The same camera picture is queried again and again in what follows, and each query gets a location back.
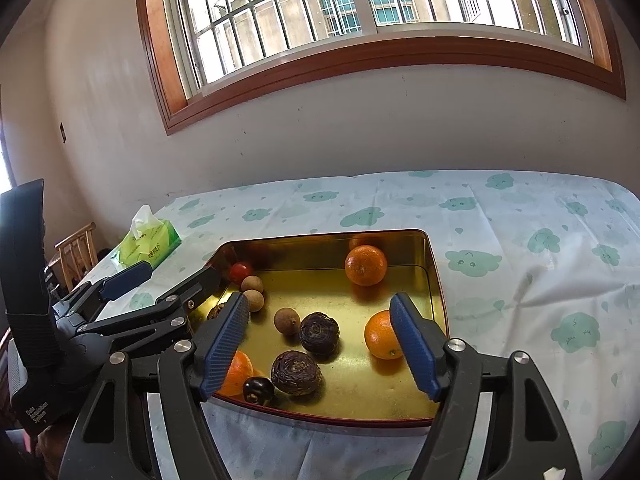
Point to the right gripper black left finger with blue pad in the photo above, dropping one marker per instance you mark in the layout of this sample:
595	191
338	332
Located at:
112	438

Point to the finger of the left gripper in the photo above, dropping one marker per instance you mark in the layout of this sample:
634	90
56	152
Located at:
88	299
153	329

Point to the small orange mandarin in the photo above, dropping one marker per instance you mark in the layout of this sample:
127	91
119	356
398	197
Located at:
240	369

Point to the red cherry tomato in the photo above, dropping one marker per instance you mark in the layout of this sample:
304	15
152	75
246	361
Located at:
239	271

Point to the small brown longan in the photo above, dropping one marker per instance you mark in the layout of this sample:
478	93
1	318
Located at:
252	282

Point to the dark purple plum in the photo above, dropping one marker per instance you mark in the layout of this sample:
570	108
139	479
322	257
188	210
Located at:
258	390

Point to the dark brown water chestnut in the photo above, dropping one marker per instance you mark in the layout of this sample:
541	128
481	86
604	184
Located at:
295	373

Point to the dark wrinkled passion fruit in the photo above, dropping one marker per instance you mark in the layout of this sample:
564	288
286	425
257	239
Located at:
319	334

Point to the medium orange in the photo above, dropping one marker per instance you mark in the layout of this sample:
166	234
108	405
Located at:
380	337

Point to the large orange tangerine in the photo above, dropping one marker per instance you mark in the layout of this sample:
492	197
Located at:
365	265

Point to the dark brown chestnut fruit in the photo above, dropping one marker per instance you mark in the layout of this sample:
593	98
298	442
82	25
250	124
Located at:
214	311

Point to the wooden chair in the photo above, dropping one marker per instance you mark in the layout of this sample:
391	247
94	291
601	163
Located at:
75	256

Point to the green tissue pack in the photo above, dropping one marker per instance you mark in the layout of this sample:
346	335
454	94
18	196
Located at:
149	239

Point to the red gold toffee tin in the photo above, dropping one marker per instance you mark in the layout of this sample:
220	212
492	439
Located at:
306	273

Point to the cloud pattern tablecloth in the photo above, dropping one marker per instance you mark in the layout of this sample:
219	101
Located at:
544	263

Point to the wooden framed window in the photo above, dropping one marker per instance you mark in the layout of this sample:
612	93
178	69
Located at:
206	56

